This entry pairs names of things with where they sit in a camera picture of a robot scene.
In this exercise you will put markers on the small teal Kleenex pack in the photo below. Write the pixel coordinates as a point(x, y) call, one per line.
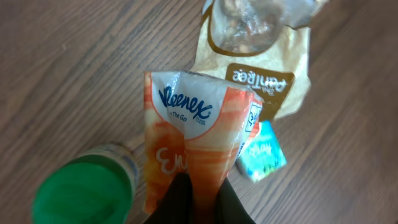
point(261, 154)

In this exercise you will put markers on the beige PanTree snack bag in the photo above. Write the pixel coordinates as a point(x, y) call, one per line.
point(261, 44)

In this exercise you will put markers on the orange Kleenex tissue pack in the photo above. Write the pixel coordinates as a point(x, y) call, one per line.
point(195, 124)

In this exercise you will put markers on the green lid jar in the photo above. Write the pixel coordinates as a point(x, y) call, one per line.
point(97, 187)

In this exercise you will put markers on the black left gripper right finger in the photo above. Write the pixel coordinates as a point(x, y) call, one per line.
point(229, 209)

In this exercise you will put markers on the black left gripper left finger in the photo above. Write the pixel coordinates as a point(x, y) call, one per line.
point(176, 205)

